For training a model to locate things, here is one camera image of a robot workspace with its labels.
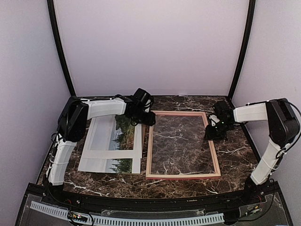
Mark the black corner post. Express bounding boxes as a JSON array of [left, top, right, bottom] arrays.
[[47, 0, 76, 96], [228, 0, 256, 100]]

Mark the right black corner post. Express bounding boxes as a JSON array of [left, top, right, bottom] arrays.
[[228, 0, 256, 100]]

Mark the white slotted cable duct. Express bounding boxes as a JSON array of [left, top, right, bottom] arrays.
[[30, 201, 224, 226]]

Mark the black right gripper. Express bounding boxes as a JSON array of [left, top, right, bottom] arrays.
[[205, 120, 234, 140]]

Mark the left black corner post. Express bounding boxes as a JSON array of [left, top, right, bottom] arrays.
[[47, 0, 76, 96]]

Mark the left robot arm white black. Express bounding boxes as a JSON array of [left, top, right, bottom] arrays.
[[46, 89, 156, 186]]

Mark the clear acrylic sheet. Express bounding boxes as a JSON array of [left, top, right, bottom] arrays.
[[151, 114, 217, 175]]

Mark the white photo mat board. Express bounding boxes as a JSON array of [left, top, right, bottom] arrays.
[[82, 124, 145, 159]]

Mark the landscape photo print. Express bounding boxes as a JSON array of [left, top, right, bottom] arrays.
[[89, 115, 135, 151]]

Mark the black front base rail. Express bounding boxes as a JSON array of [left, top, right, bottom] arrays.
[[25, 182, 280, 212]]

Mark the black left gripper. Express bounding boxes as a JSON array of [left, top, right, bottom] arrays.
[[131, 108, 156, 126]]

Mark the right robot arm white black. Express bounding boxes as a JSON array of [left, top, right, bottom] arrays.
[[205, 98, 301, 185]]

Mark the wooden pink picture frame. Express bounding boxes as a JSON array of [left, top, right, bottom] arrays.
[[145, 111, 222, 181]]

